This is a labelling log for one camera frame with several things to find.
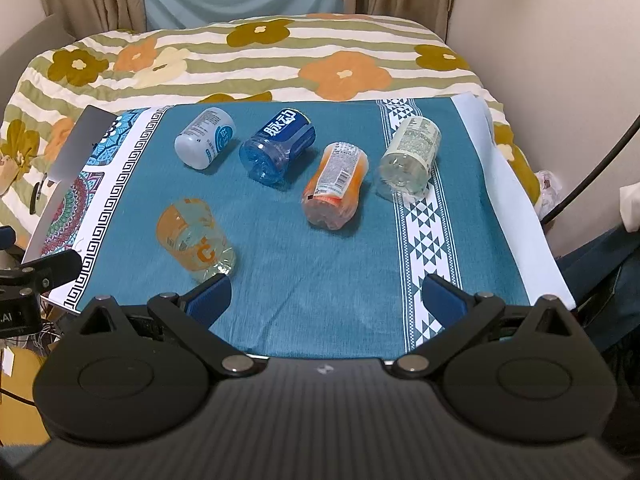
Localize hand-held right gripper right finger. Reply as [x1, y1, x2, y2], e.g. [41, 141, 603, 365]
[393, 273, 577, 380]

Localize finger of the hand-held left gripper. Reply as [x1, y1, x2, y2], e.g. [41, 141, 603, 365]
[21, 249, 83, 295]

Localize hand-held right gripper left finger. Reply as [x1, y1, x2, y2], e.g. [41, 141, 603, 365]
[76, 275, 257, 379]

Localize clear bottle orange label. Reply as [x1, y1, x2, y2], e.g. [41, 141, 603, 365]
[156, 198, 237, 284]

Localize clear bottle pale label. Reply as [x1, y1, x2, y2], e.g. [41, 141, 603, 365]
[377, 116, 442, 198]

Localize orange drink bottle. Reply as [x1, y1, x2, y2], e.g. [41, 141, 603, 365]
[301, 141, 370, 227]

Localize white bottle blue label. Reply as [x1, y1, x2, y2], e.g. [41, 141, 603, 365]
[174, 106, 236, 171]

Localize blue plastic bottle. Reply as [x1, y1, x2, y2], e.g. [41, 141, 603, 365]
[239, 108, 317, 185]

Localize cardboard box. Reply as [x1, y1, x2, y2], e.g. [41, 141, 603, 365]
[0, 345, 51, 413]

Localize teal patterned tablecloth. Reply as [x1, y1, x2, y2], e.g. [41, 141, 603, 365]
[22, 96, 532, 357]

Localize white sheet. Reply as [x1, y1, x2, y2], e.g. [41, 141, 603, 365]
[451, 92, 584, 311]

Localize pink white plastic bag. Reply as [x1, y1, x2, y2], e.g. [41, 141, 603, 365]
[533, 169, 565, 218]

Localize dark blue cloth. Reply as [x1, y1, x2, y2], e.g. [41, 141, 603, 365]
[554, 225, 640, 361]

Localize white paper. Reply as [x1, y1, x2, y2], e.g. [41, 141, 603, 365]
[618, 183, 640, 233]

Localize floral striped blanket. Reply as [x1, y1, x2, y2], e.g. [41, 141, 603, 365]
[0, 12, 543, 261]

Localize black cable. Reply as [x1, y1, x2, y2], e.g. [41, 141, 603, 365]
[541, 110, 640, 225]

